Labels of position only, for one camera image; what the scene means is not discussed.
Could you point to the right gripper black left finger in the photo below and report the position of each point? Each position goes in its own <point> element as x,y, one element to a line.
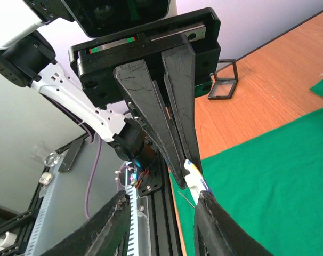
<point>105,233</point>

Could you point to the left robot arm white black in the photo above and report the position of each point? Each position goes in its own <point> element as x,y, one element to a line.
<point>35,37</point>

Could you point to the round blue brooch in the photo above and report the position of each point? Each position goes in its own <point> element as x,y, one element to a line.
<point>195,181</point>

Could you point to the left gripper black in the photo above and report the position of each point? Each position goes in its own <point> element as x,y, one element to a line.
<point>94,62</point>

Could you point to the light blue cable duct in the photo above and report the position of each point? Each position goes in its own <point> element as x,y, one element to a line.
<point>62,210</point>

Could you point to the small circuit board with led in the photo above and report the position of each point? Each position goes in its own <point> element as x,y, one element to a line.
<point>137,177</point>

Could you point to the green t-shirt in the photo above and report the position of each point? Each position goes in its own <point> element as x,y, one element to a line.
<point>272,186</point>

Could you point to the black open brooch box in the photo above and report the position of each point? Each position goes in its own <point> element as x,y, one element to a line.
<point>224,88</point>

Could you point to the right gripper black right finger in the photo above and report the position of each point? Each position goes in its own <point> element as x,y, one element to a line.
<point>216,232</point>

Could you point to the black aluminium rail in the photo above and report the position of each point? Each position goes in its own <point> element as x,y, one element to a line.
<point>156,188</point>

